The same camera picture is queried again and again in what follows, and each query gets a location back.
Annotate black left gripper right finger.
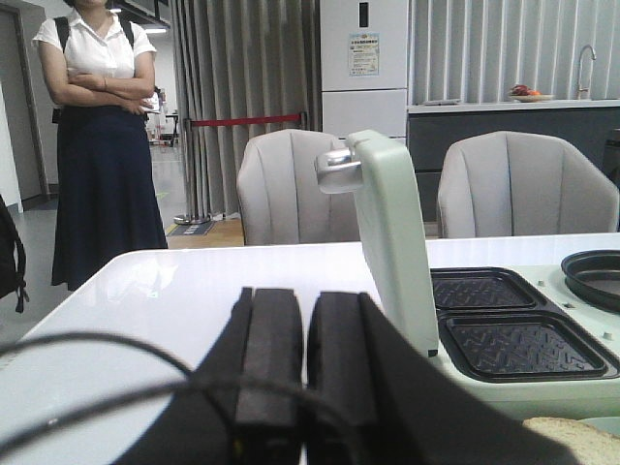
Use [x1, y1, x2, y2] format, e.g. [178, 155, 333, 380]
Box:
[307, 292, 577, 464]

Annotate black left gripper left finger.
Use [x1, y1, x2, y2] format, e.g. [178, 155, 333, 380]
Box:
[116, 288, 303, 464]

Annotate mint green breakfast maker lid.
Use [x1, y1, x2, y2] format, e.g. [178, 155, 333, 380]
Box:
[315, 130, 439, 357]

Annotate bread slice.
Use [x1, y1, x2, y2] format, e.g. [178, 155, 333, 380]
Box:
[522, 417, 619, 464]

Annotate mint green breakfast maker base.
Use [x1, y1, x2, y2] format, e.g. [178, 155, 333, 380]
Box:
[425, 250, 620, 421]

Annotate red belt stanchion barrier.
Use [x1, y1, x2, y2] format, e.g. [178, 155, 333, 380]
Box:
[173, 111, 308, 226]

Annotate left grey upholstered chair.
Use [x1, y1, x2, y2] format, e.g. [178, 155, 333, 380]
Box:
[236, 129, 359, 246]

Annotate grey upholstered chair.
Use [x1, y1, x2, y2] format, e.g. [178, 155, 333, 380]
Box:
[236, 129, 359, 246]
[437, 131, 619, 238]

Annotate right grey upholstered chair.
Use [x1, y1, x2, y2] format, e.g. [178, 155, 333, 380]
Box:
[437, 131, 619, 238]

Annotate black round frying pan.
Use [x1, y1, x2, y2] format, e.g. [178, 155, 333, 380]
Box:
[561, 250, 619, 313]

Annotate fruit plate on counter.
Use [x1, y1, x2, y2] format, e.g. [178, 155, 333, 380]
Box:
[509, 84, 554, 103]

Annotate grey pleated curtain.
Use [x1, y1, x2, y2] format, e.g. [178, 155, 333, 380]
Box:
[170, 1, 321, 215]

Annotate dark grey kitchen counter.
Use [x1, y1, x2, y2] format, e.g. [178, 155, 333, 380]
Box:
[407, 99, 620, 224]

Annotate white refrigerator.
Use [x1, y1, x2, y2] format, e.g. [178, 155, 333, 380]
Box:
[319, 0, 410, 142]

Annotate person in white shirt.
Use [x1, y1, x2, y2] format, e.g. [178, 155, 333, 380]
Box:
[33, 1, 167, 291]

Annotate chrome kitchen faucet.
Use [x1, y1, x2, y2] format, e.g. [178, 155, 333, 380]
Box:
[575, 45, 597, 100]

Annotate black thin cable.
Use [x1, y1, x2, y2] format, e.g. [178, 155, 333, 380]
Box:
[0, 331, 369, 465]

